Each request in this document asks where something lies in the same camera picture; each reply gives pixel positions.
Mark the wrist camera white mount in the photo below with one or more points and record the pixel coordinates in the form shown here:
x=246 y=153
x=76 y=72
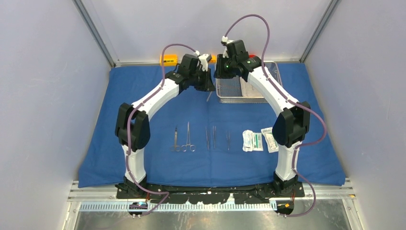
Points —
x=225 y=41
x=204 y=60

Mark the small orange toy block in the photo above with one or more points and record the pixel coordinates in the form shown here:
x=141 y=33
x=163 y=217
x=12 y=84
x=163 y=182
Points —
x=213 y=59

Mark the aluminium frame post left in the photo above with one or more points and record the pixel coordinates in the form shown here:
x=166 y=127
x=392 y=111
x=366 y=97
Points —
x=94 y=32

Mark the aluminium frame rail right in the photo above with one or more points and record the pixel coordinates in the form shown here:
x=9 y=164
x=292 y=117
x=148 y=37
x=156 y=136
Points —
x=333 y=4

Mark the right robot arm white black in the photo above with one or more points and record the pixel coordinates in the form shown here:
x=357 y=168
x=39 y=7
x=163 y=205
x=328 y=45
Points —
x=293 y=117

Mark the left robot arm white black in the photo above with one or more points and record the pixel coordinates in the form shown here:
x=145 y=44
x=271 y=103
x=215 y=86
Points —
x=133 y=120

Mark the blue surgical wrap cloth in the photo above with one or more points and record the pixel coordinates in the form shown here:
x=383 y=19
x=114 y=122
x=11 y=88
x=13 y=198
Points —
x=104 y=162

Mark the wire mesh steel tray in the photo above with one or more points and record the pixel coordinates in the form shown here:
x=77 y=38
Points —
x=229 y=91

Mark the white gauze roll packet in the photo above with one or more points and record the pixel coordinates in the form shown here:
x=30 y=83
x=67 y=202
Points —
x=247 y=141

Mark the pointed steel tweezers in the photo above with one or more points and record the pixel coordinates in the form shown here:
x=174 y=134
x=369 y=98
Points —
x=228 y=140

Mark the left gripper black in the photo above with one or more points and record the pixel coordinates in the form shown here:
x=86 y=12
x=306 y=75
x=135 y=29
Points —
x=208 y=86

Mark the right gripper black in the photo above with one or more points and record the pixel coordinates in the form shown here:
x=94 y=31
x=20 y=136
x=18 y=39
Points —
x=219 y=73

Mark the blunt steel tweezers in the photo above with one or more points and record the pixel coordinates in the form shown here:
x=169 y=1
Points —
x=214 y=137

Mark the steel hemostat ring handles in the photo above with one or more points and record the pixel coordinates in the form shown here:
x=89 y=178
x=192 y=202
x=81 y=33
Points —
x=188 y=145

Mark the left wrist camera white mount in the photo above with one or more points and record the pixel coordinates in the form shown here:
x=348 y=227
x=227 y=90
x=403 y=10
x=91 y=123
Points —
x=204 y=60

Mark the aluminium front rail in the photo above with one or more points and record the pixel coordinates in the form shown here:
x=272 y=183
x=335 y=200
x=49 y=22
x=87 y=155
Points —
x=111 y=198

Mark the green white sterile packet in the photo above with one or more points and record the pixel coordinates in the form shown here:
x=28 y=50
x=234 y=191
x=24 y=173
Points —
x=257 y=144

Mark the yellow toy block large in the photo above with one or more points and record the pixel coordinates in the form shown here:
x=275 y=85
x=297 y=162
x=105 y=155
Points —
x=168 y=60

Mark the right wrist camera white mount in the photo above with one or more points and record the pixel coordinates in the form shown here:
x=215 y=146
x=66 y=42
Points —
x=225 y=41

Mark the steel forceps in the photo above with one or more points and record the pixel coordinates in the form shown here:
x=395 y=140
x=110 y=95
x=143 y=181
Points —
x=207 y=132

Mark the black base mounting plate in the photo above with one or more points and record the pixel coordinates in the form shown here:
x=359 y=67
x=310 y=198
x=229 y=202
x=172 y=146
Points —
x=250 y=194

